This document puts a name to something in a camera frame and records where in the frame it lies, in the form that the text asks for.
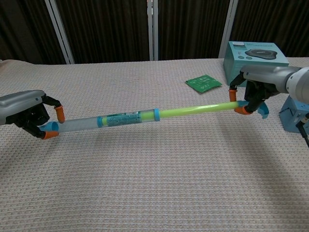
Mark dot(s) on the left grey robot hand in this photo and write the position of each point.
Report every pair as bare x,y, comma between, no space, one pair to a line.
21,106

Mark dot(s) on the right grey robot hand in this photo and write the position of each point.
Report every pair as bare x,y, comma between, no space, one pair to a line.
263,79

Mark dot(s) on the clear plastic tube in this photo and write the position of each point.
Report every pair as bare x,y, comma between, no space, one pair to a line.
79,123

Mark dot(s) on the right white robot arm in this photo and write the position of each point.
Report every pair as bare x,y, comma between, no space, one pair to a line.
299,84

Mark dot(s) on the teal printed product box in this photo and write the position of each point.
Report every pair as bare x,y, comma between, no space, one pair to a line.
233,65

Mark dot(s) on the light blue cardboard box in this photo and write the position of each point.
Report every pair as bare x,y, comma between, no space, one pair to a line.
290,116

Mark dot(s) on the dark folding screen panel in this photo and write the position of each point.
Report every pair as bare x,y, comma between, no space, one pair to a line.
190,26
26,29
272,21
103,29

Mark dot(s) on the green foil packet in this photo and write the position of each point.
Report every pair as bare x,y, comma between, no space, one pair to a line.
203,83

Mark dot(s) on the beige woven tablecloth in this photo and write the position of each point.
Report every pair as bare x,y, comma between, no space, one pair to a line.
144,188

